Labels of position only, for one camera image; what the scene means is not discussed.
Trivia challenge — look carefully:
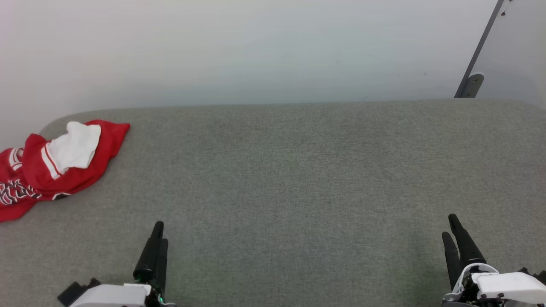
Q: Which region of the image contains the grey metal foot bracket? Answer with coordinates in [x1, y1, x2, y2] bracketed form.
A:
[461, 73, 485, 98]

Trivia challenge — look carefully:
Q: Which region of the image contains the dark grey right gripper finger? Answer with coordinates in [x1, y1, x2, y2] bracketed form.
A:
[448, 214, 487, 267]
[441, 232, 462, 291]

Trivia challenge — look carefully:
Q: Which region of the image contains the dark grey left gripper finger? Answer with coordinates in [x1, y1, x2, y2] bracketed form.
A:
[133, 220, 165, 283]
[154, 238, 169, 295]

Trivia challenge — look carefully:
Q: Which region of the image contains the red and white jersey shirt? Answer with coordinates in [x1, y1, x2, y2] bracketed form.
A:
[0, 120, 131, 223]

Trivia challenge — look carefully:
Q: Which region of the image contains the grey metal pole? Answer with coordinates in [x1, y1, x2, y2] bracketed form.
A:
[454, 0, 505, 98]

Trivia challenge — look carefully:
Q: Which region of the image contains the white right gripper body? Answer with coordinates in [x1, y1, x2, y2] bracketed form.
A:
[441, 262, 546, 307]

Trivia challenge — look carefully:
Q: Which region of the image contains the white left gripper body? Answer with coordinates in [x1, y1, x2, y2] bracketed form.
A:
[68, 283, 177, 307]

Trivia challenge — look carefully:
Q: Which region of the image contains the white partition panel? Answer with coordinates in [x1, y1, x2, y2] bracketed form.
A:
[463, 0, 546, 108]

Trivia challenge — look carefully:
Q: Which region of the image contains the grey fabric sofa cushion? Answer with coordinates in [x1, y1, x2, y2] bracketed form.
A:
[0, 99, 546, 307]

